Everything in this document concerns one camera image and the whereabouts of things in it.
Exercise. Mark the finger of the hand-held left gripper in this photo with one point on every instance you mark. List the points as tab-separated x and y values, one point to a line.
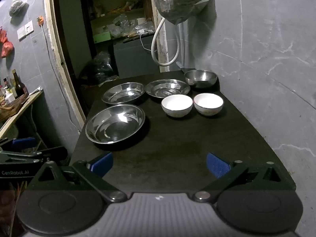
56	153
23	142

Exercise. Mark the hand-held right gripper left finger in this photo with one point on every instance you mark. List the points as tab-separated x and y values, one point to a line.
102	164

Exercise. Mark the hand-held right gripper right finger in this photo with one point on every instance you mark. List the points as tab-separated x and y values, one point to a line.
217	165

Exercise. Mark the large steel basin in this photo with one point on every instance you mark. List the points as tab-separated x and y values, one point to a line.
113	126

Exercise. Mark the white ceramic bowl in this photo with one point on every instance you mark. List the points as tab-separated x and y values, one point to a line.
176	105
208	102

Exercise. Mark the stainless steel plate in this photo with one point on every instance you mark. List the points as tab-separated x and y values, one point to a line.
123	93
165	88

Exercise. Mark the stainless steel bowl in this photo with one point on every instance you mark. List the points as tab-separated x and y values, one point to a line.
200	79

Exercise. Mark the side counter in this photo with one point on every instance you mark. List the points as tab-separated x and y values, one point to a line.
14	121

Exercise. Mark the white plastic bottle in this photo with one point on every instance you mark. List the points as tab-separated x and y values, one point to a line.
9	97

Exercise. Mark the dark glass bottle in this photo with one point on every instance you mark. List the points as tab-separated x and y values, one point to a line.
19	86

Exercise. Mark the red plastic bag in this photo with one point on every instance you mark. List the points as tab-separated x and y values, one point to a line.
7	49
3	35

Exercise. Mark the black plastic bag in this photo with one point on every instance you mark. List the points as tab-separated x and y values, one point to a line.
101	66

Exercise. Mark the steel cleaver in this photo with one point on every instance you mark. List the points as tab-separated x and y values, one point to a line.
180	66

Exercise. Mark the grey cabinet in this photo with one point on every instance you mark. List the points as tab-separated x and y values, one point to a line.
135	56

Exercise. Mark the green box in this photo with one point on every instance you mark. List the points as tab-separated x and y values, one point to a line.
101	37

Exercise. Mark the small hanging grey bag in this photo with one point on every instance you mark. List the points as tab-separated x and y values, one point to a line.
17	6

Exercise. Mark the pile of plastic packets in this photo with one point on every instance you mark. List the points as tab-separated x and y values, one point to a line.
130	26

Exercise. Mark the hanging clear plastic bag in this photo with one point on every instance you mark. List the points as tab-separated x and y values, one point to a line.
182	2

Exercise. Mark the cream door frame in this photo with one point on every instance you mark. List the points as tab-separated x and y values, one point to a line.
58	54

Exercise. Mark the white wall switch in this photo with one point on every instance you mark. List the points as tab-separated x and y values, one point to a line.
29	27
21	34

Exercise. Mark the orange wall hook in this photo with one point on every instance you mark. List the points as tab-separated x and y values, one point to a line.
40	21

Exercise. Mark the white post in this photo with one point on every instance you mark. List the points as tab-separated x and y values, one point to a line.
163	44

